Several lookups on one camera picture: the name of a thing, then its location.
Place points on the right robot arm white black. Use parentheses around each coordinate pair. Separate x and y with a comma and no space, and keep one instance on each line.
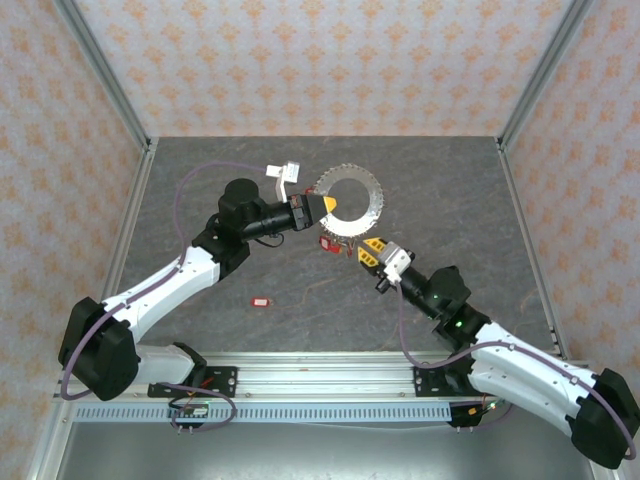
(525,370)

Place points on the metal keyring disc with rings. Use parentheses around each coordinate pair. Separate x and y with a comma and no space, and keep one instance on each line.
(350,172)

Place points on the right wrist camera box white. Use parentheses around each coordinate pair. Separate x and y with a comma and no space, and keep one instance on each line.
(397,260)

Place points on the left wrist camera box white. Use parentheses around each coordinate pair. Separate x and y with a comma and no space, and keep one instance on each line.
(287,172)

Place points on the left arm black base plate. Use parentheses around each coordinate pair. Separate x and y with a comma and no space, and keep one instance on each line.
(225,380)

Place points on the grey metal shelf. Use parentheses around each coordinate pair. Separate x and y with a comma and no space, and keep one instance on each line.
(320,450)

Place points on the aluminium table side rail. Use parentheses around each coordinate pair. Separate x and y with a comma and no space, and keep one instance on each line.
(142,185)
(515,200)

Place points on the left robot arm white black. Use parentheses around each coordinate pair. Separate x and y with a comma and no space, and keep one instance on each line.
(165,280)

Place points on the aluminium frame leg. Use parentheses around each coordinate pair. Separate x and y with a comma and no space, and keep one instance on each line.
(607,473)
(50,440)

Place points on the red tag key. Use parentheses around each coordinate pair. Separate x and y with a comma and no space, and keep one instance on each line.
(259,302)

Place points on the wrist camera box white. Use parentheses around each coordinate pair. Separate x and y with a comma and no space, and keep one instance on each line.
(287,172)
(397,260)

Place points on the aluminium frame post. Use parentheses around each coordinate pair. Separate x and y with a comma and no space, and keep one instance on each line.
(547,65)
(101,65)

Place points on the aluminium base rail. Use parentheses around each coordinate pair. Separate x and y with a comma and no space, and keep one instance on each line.
(325,380)

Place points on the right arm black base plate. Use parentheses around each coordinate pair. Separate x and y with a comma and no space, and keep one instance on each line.
(430,380)

